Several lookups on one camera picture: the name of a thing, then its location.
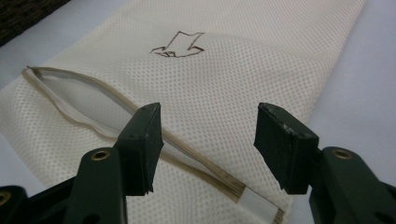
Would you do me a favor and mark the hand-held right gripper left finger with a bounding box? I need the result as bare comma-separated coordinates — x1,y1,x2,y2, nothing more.
64,102,164,224

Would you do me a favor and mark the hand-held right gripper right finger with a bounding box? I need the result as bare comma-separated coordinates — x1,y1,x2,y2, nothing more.
253,102,396,224

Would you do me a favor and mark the cream mesh laundry bag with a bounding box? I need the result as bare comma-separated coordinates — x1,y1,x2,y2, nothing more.
0,0,368,224

